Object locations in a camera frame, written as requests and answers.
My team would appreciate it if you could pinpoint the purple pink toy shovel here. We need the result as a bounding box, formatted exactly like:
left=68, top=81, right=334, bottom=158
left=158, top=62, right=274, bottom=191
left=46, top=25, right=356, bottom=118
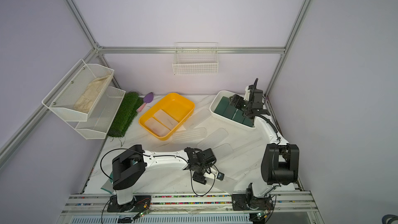
left=136, top=92, right=154, bottom=113

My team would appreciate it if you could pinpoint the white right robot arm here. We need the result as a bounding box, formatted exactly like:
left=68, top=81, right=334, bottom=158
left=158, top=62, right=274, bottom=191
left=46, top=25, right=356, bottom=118
left=230, top=83, right=300, bottom=214

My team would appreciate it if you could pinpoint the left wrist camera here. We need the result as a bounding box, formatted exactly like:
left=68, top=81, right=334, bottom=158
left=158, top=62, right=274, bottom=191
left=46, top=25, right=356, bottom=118
left=212, top=170, right=224, bottom=181

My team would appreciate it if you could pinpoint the clear ribbed pencil case upper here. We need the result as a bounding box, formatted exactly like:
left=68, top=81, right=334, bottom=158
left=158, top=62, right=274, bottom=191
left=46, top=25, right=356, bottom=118
left=197, top=128, right=229, bottom=150

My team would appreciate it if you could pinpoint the yellow plastic storage box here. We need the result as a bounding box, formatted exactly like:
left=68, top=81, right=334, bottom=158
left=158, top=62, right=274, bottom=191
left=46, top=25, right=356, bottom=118
left=138, top=93, right=195, bottom=141

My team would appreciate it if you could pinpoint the white plastic storage box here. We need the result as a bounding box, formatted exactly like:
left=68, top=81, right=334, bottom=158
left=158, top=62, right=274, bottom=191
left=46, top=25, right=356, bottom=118
left=209, top=90, right=256, bottom=131

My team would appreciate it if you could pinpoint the green artificial grass roll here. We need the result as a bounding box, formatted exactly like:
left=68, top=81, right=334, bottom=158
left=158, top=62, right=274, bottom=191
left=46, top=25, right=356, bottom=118
left=107, top=92, right=143, bottom=138

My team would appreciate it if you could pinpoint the clear pencil case front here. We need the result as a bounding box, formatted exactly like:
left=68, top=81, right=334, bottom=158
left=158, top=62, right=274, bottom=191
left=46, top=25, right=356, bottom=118
left=214, top=176, right=237, bottom=195

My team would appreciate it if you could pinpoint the clear ribbed pencil case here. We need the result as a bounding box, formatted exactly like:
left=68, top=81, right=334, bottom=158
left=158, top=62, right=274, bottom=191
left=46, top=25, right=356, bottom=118
left=197, top=128, right=229, bottom=150
left=212, top=144, right=233, bottom=161

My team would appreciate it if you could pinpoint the clear ribbed pencil case lower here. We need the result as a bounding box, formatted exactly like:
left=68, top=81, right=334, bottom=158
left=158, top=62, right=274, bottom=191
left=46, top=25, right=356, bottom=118
left=212, top=144, right=233, bottom=161

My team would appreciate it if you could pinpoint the green rubber glove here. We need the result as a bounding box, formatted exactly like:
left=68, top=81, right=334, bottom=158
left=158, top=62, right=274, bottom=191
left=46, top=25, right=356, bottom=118
left=101, top=174, right=114, bottom=194

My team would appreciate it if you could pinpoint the white wire wall basket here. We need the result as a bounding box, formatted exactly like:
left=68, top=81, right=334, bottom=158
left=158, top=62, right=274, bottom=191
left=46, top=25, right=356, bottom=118
left=172, top=42, right=219, bottom=76

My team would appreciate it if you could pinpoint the green pencil case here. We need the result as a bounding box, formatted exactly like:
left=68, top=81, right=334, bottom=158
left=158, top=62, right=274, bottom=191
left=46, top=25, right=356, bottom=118
left=242, top=117, right=254, bottom=128
left=232, top=110, right=246, bottom=124
left=222, top=104, right=238, bottom=120
left=214, top=96, right=230, bottom=116

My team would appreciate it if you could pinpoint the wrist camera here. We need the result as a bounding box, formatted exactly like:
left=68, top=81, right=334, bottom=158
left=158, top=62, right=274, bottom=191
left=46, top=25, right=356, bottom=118
left=244, top=85, right=254, bottom=101
left=212, top=170, right=224, bottom=181

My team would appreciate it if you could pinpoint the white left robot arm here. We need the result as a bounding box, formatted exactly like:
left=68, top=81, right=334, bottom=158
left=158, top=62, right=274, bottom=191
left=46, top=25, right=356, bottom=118
left=108, top=144, right=221, bottom=206

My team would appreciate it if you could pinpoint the beige cloth in shelf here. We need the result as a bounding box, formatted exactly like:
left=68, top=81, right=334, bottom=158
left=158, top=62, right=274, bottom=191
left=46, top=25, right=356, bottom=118
left=74, top=75, right=110, bottom=114

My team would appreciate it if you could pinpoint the white mesh wall shelf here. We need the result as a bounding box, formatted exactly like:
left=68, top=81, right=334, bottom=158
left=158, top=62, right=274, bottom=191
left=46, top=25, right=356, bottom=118
left=42, top=59, right=125, bottom=140

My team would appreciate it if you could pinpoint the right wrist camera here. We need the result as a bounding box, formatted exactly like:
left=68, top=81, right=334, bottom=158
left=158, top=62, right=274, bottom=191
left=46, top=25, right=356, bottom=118
left=244, top=85, right=254, bottom=101

